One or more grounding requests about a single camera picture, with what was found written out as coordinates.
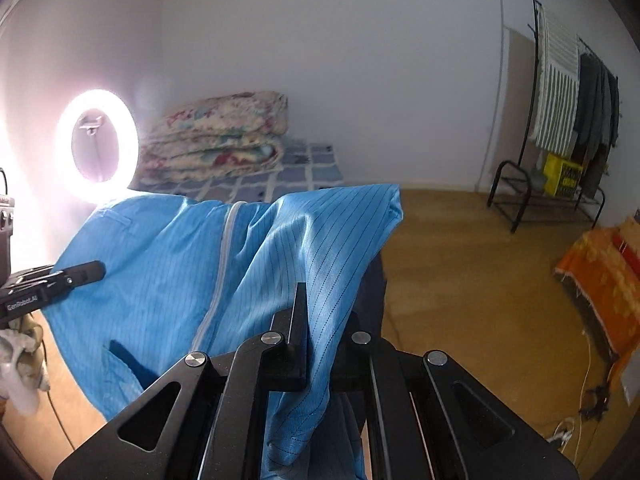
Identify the folded floral quilt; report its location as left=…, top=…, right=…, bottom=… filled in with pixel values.
left=137, top=91, right=292, bottom=187

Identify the striped hanging towel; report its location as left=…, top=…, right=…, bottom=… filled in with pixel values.
left=529, top=5, right=582, bottom=154

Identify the orange patterned cloth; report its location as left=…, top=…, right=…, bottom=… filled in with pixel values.
left=552, top=217, right=640, bottom=363

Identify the blue checked bed sheet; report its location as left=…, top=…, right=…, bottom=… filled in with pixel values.
left=127, top=139, right=347, bottom=207

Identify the tan blanket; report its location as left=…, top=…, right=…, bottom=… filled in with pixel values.
left=27, top=305, right=118, bottom=453

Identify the black clothes rack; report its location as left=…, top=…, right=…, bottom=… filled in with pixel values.
left=487, top=0, right=623, bottom=234

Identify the blue pinstriped garment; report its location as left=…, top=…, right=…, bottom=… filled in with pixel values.
left=42, top=185, right=405, bottom=480

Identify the ring light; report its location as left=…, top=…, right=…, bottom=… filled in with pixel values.
left=53, top=88, right=141, bottom=207

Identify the small black clamp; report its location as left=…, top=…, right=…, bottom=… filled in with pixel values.
left=579, top=384, right=612, bottom=422

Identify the black cable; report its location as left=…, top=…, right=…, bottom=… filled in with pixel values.
left=36, top=337, right=77, bottom=453

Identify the white cable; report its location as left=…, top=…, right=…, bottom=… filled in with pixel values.
left=550, top=327, right=603, bottom=467

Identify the person's left hand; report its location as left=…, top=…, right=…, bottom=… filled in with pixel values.
left=0, top=310, right=52, bottom=417

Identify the dark grey hanging garment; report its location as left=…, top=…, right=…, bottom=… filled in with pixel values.
left=580, top=65, right=622, bottom=202

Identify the white plug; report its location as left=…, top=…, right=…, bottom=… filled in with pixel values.
left=549, top=417, right=577, bottom=447

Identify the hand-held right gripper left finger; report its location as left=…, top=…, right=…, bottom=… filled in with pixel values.
left=52, top=282, right=309, bottom=480

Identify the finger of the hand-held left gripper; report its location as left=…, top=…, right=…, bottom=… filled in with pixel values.
left=64, top=260, right=107, bottom=287

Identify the beige board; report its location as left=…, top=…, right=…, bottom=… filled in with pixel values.
left=500, top=25, right=539, bottom=137

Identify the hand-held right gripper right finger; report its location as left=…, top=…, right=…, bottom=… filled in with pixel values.
left=332, top=310, right=581, bottom=480

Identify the yellow box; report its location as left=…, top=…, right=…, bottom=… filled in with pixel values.
left=541, top=152, right=584, bottom=199

